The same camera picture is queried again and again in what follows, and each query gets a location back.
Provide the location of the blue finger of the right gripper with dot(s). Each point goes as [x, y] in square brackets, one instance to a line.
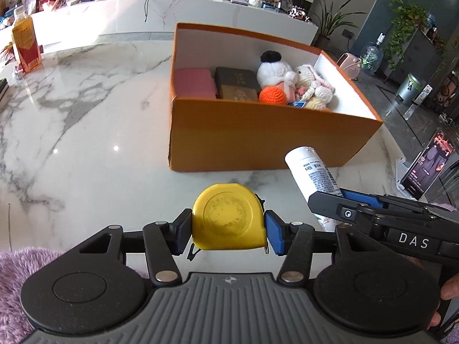
[332, 210]
[362, 198]

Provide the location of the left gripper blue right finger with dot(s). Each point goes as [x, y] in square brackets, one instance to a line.
[275, 231]

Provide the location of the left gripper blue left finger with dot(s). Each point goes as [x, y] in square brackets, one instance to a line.
[182, 230]

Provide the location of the white pill bottle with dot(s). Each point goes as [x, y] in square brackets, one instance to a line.
[310, 173]

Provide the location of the yellow tape measure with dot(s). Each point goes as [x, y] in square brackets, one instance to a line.
[227, 217]

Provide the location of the white crochet bunny doll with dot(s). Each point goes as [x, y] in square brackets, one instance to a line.
[312, 89]

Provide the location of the orange crochet ball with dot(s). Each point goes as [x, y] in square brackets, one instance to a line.
[272, 94]

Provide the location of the white black plush doll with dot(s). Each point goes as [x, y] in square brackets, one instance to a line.
[273, 70]

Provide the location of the dark grey gift box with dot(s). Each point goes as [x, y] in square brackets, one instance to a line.
[236, 77]

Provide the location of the blue Ocean Park card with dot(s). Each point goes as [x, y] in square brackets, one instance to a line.
[297, 104]

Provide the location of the person right hand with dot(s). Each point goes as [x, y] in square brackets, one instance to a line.
[449, 290]

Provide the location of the acrylic photo stand display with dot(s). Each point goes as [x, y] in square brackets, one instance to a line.
[426, 168]

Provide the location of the silver trash bin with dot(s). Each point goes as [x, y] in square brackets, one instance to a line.
[408, 90]

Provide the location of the orange cardboard box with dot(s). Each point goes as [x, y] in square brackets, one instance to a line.
[211, 135]

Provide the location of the pink small heater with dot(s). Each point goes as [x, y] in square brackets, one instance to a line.
[350, 64]

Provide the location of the water jug with pump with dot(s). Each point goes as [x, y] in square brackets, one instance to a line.
[372, 55]

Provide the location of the purple fluffy blanket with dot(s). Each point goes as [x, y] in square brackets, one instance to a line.
[81, 292]

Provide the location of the potted long leaf plant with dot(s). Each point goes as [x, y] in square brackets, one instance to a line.
[329, 19]

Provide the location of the hanging green vine plant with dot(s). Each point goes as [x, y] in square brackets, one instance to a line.
[409, 18]

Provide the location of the black keyboard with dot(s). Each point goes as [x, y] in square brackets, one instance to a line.
[4, 85]

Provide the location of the orange juice bottle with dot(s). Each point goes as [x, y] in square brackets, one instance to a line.
[26, 49]

